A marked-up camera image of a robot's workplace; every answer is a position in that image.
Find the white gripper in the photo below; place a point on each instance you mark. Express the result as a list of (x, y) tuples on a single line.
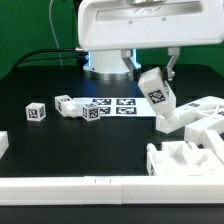
[(129, 24)]

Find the white chair seat frame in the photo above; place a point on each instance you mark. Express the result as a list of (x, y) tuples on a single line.
[(178, 158)]

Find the small white tagged block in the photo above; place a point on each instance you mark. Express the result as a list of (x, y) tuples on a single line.
[(35, 112)]

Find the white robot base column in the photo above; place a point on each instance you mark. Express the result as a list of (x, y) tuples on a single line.
[(106, 65)]

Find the white chair back assembly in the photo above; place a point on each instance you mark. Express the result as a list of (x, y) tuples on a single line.
[(195, 117)]

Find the white sheet with tags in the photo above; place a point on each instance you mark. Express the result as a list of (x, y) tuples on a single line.
[(120, 107)]

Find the white tagged cube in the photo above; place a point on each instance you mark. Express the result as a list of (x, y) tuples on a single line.
[(91, 112)]

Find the white part at left edge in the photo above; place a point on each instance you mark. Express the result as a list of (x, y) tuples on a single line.
[(4, 144)]

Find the white front barrier rail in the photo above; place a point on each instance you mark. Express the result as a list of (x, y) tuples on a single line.
[(111, 190)]

